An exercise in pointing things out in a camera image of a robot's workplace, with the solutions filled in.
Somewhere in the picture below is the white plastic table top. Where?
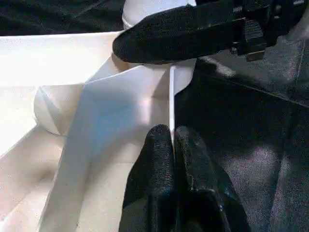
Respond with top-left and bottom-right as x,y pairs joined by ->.
0,29 -> 198,232

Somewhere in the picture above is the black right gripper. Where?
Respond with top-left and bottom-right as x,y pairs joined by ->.
227,0 -> 309,62

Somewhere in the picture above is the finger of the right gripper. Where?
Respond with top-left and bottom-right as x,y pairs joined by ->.
112,0 -> 237,65

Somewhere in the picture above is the black mat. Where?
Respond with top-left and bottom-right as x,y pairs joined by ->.
0,0 -> 309,232

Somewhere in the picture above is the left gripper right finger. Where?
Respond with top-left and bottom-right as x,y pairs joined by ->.
175,126 -> 253,232

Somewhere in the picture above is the white plastic table leg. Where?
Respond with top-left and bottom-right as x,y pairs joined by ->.
122,0 -> 197,30

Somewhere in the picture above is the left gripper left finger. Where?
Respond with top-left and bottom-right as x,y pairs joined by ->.
119,125 -> 177,232

